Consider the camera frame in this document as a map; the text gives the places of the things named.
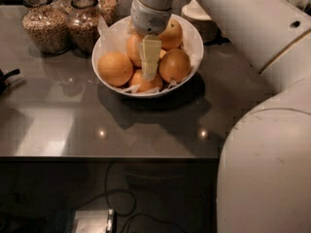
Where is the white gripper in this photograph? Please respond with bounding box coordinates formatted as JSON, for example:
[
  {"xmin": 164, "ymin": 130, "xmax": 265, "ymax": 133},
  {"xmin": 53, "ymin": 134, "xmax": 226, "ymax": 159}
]
[{"xmin": 130, "ymin": 0, "xmax": 173, "ymax": 81}]

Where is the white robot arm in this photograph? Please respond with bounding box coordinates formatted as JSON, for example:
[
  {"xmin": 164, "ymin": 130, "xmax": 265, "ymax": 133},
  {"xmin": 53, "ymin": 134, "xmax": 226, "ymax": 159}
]
[{"xmin": 131, "ymin": 0, "xmax": 311, "ymax": 233}]

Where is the white ceramic bowl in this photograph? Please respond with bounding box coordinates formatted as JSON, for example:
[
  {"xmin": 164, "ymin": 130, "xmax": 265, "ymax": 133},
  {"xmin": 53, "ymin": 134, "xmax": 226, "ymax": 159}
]
[{"xmin": 90, "ymin": 13, "xmax": 205, "ymax": 99}]

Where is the small orange in middle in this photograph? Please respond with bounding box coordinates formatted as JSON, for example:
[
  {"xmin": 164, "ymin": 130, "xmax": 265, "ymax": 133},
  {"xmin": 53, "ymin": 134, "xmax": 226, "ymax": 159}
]
[{"xmin": 159, "ymin": 49, "xmax": 167, "ymax": 59}]

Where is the left stack of paper bowls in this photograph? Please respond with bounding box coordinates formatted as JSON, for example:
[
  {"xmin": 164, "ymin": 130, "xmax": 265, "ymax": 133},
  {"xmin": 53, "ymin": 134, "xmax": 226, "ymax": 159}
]
[{"xmin": 181, "ymin": 0, "xmax": 218, "ymax": 43}]

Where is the back glass cereal jar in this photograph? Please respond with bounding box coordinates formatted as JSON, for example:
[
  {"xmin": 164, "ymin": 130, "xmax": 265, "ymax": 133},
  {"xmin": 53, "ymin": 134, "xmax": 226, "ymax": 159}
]
[{"xmin": 98, "ymin": 0, "xmax": 118, "ymax": 25}]

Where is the glass cereal jar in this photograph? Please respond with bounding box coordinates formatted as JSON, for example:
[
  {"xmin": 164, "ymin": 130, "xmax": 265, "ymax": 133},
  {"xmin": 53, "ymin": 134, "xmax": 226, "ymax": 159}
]
[
  {"xmin": 66, "ymin": 0, "xmax": 100, "ymax": 54},
  {"xmin": 98, "ymin": 0, "xmax": 118, "ymax": 25},
  {"xmin": 21, "ymin": 0, "xmax": 71, "ymax": 54}
]

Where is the middle glass cereal jar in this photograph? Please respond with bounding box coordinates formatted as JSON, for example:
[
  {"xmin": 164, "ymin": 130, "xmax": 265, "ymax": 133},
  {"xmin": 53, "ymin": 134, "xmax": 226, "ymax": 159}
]
[{"xmin": 66, "ymin": 0, "xmax": 100, "ymax": 54}]

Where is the left glass cereal jar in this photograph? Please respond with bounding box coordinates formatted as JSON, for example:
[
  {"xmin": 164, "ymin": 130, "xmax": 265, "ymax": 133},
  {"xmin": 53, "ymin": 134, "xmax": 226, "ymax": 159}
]
[{"xmin": 21, "ymin": 0, "xmax": 71, "ymax": 54}]

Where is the metal box on floor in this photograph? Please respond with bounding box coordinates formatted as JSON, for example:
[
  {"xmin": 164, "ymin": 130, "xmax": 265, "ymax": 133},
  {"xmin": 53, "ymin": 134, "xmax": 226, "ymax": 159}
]
[{"xmin": 45, "ymin": 209, "xmax": 117, "ymax": 233}]

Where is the black handle at left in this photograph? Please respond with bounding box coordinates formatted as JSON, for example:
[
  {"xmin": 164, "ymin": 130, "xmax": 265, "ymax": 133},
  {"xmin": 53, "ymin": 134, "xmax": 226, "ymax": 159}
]
[{"xmin": 0, "ymin": 69, "xmax": 20, "ymax": 95}]

